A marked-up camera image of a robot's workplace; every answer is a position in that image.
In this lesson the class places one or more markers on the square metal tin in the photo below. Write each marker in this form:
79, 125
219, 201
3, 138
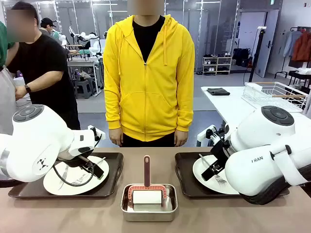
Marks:
148, 216

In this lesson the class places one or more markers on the yellow-hoodie person's left forearm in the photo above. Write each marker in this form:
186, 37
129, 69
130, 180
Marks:
185, 111

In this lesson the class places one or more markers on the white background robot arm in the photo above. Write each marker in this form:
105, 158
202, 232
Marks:
93, 47
63, 40

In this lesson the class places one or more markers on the silver fork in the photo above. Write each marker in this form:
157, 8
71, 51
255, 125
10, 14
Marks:
221, 180
102, 160

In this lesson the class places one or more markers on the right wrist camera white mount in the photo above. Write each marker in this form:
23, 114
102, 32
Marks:
213, 136

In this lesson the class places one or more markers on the yellow-hoodie person's right hand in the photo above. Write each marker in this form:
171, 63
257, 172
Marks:
116, 138

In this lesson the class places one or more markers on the black tripod stand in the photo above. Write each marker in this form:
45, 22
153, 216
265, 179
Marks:
258, 48

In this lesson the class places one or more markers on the yellow-hoodie person's left hand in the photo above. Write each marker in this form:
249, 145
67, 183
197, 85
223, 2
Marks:
181, 138

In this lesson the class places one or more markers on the white round plate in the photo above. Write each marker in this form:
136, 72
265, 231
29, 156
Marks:
97, 184
198, 167

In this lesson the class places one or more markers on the man in black t-shirt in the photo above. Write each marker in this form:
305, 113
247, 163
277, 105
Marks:
46, 68

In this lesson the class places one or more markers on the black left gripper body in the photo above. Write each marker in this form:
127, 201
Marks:
81, 161

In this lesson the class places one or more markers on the yellow-hoodie person's right forearm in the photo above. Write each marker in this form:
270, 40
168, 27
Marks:
113, 111

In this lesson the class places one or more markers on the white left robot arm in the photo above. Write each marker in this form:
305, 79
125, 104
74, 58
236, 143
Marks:
36, 136

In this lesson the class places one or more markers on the dark brown serving tray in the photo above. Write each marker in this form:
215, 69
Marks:
114, 170
184, 170

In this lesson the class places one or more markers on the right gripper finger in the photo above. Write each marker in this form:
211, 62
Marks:
209, 169
213, 174

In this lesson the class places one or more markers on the man with black cap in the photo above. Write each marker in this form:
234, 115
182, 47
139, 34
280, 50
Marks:
47, 26

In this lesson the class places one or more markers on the white background desk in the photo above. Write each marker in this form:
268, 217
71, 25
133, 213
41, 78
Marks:
82, 63

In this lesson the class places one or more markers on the white side table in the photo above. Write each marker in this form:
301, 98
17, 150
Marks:
226, 104

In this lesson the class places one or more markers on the orange jacket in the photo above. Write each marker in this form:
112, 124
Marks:
302, 46

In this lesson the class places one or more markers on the grey plastic stool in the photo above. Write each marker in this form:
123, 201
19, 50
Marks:
83, 88

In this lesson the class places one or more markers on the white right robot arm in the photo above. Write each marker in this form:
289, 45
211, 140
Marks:
257, 131

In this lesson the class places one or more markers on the person in yellow hoodie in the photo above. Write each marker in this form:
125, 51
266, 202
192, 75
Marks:
145, 97

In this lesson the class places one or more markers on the light blue shirt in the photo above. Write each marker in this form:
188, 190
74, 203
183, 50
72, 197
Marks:
290, 42

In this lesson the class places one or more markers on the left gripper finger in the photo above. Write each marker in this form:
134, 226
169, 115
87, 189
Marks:
94, 173
97, 169

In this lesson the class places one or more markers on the mannequin in green shirt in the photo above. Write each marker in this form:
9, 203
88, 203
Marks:
5, 43

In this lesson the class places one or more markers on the black wristwatch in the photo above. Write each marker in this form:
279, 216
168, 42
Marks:
28, 88

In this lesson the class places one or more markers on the black bag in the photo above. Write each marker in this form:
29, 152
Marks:
241, 57

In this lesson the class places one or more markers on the pink lint roller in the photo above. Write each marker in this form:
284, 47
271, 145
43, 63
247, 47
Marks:
146, 170

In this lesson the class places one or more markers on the white shoe rack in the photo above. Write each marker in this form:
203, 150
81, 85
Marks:
216, 65

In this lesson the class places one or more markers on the dark grey folded cloth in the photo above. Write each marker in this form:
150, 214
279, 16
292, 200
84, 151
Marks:
218, 91

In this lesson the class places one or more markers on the black-shirt man's left hand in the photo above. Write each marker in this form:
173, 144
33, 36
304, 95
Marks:
20, 93

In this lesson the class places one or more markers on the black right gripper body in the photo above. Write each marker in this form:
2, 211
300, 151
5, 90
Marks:
220, 154

